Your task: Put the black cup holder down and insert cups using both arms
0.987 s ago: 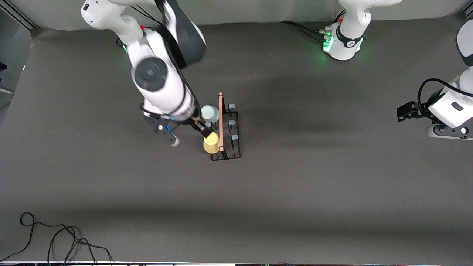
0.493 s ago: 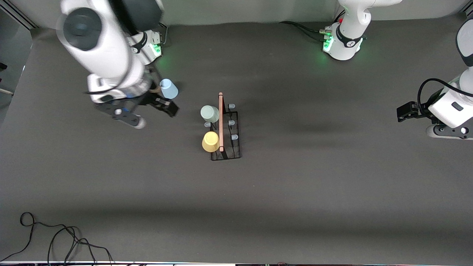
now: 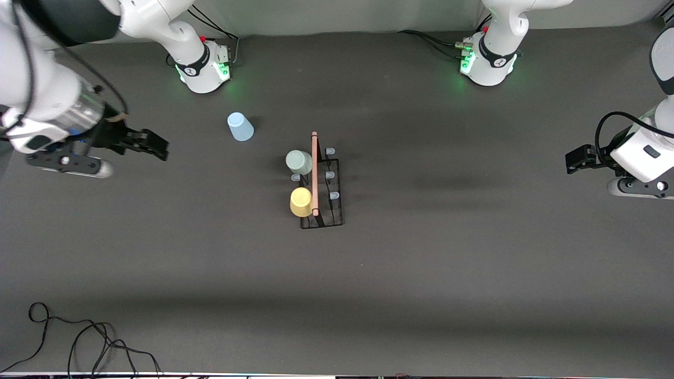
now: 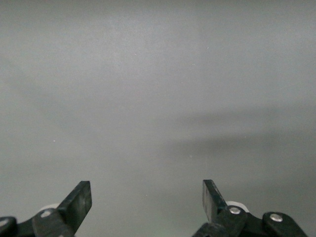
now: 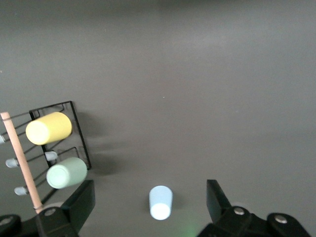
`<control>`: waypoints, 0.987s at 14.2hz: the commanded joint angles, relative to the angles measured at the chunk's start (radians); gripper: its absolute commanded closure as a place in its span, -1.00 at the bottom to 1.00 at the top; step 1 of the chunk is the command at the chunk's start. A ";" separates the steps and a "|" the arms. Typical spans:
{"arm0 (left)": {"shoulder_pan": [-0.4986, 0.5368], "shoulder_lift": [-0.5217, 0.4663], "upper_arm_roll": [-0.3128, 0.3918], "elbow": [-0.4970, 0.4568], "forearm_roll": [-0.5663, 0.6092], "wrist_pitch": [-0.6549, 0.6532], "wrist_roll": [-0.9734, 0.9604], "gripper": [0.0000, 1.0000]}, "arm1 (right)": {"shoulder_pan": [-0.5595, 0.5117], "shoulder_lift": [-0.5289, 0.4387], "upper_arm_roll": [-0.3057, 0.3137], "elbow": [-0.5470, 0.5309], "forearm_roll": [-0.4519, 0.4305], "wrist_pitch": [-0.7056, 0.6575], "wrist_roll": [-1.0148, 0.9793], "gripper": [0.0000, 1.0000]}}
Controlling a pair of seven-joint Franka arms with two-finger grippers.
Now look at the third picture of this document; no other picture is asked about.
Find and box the black wire cup holder rack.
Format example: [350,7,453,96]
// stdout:
[291,131,344,230]

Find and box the black arm base cable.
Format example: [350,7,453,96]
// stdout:
[167,4,240,68]
[398,13,493,58]

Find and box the black right arm base cable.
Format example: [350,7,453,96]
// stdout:
[167,4,240,68]

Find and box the black left arm base cable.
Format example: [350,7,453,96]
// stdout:
[398,13,493,58]

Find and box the pale green plastic cup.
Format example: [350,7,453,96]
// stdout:
[285,150,313,176]

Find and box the yellow plastic cup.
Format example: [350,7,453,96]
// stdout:
[290,187,314,217]

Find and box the light blue plastic cup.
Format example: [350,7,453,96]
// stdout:
[227,112,254,142]

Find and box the thin black loose cable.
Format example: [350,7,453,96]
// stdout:
[0,302,161,379]

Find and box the dark grey table cloth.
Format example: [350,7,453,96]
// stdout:
[0,21,674,375]

